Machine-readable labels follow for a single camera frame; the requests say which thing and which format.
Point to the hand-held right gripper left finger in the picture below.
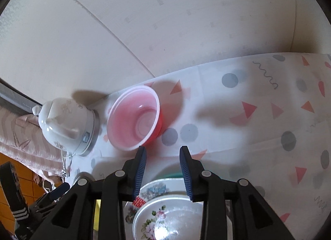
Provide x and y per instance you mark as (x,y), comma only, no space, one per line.
(139,170)

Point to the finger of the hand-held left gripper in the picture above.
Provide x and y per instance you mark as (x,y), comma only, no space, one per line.
(59,190)

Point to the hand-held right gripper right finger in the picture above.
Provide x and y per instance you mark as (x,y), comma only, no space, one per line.
(185,170)

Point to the white floral bowl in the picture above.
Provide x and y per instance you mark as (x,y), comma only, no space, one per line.
(165,227)

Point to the teal plate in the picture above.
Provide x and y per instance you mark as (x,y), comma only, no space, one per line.
(173,175)

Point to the white printed bowl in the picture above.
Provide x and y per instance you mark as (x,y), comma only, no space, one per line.
(155,188)

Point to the stainless steel bowl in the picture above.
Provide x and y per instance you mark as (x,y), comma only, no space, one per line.
(84,175)

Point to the black white-striped clothing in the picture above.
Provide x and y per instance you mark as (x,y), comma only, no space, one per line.
(13,193)

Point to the yellow plastic bowl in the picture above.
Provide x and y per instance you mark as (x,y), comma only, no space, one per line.
(97,216)

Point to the red plastic bowl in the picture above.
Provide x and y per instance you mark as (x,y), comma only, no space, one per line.
(132,121)

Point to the white ceramic electric kettle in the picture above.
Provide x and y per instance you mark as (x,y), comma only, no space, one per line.
(64,126)

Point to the patterned white tablecloth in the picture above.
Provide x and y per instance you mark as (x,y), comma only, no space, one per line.
(232,126)

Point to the pink striped cloth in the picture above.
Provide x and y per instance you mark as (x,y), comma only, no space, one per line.
(23,136)

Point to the dark window frame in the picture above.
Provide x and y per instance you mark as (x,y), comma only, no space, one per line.
(18,91)

